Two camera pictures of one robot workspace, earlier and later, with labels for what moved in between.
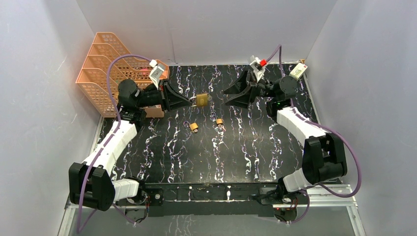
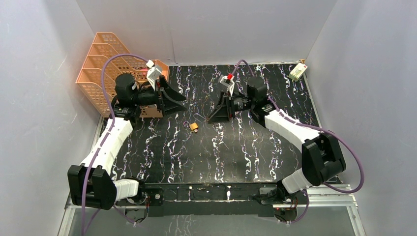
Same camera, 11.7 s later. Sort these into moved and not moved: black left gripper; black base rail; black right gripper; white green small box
Moved: black right gripper
Not moved: black left gripper; white green small box; black base rail
